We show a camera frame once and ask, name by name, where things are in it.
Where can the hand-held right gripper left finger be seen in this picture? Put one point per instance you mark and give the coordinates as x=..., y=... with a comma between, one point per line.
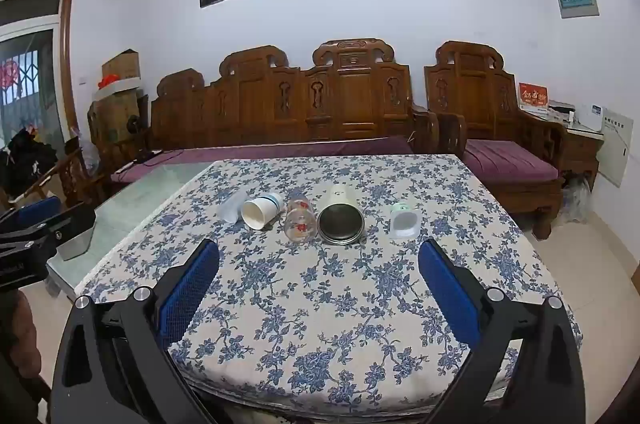
x=189, y=295

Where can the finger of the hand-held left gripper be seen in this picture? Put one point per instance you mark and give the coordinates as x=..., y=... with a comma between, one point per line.
x=36, y=210
x=70, y=222

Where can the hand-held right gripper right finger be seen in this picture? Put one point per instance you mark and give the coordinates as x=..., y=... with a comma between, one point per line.
x=448, y=295

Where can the person's left forearm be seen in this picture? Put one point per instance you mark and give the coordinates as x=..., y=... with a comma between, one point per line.
x=17, y=339

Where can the small white green cup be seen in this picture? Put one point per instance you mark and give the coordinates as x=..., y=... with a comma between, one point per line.
x=404, y=222

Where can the clear plastic cup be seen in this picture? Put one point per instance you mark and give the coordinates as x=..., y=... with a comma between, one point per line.
x=228, y=207

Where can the white paper cup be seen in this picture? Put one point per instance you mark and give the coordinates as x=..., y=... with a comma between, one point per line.
x=261, y=211

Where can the glass cup with red print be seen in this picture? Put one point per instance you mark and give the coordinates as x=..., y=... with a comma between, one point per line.
x=299, y=222

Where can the cream metal cup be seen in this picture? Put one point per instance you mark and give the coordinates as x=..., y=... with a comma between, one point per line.
x=341, y=218

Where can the low wooden chair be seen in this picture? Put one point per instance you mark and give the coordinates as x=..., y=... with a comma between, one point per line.
x=70, y=176

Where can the black bag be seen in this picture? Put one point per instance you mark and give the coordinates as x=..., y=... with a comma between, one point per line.
x=26, y=160

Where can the large brown cardboard box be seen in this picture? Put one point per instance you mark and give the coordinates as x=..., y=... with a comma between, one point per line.
x=114, y=116

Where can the small black fan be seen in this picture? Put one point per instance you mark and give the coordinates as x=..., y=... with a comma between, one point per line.
x=134, y=124

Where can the blue floral tablecloth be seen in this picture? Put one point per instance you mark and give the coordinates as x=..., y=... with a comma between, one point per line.
x=320, y=304

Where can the window with metal grille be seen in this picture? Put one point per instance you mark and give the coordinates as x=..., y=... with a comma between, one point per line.
x=25, y=79

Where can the white foam box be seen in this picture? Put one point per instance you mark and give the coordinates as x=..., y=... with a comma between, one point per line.
x=116, y=89

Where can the square purple seat cushion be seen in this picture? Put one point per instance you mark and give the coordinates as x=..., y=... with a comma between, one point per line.
x=510, y=162

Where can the orange red cloth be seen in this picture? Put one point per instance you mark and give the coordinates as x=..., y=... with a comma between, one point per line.
x=108, y=80

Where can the clear plastic bag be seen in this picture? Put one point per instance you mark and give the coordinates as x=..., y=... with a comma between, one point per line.
x=575, y=200

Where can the long purple seat cushion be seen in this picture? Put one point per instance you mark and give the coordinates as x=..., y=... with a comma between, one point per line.
x=265, y=151

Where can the small brown cardboard box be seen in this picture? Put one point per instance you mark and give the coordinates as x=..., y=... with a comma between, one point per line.
x=121, y=65

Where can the carved wooden armchair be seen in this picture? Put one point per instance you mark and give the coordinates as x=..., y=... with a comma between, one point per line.
x=500, y=114

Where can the wooden side table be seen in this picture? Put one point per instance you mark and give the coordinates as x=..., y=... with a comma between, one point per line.
x=580, y=154

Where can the red greeting card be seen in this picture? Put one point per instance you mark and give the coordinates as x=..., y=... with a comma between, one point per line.
x=533, y=96

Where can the carved wooden sofa bench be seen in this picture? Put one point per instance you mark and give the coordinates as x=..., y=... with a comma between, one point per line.
x=300, y=99

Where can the white appliance box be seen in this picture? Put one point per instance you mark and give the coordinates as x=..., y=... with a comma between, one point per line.
x=594, y=116

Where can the white wall cabinet door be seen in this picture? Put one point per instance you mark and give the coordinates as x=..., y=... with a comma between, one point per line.
x=617, y=150

